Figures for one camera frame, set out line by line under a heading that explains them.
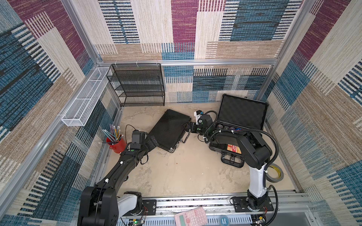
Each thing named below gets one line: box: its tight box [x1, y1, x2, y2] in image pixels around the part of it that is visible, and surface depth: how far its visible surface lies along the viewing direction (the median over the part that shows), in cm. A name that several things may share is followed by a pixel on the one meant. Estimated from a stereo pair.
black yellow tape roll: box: [265, 163, 285, 184], surface depth 83 cm
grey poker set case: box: [208, 93, 269, 168], surface depth 101 cm
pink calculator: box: [173, 206, 208, 226], surface depth 71 cm
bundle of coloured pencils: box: [98, 123, 124, 145], surface depth 90 cm
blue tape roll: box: [218, 215, 230, 226], surface depth 71 cm
